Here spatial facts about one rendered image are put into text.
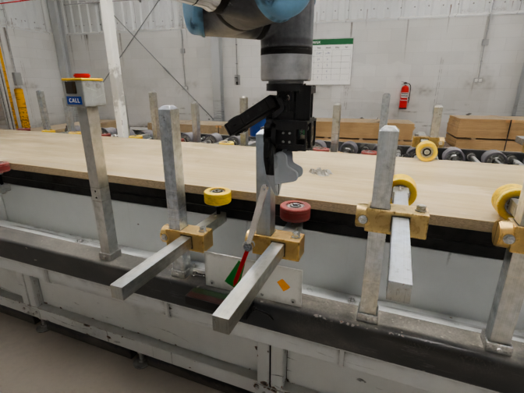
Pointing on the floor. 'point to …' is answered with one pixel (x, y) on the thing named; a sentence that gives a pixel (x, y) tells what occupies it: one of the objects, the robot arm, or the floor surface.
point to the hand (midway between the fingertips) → (274, 188)
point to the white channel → (114, 67)
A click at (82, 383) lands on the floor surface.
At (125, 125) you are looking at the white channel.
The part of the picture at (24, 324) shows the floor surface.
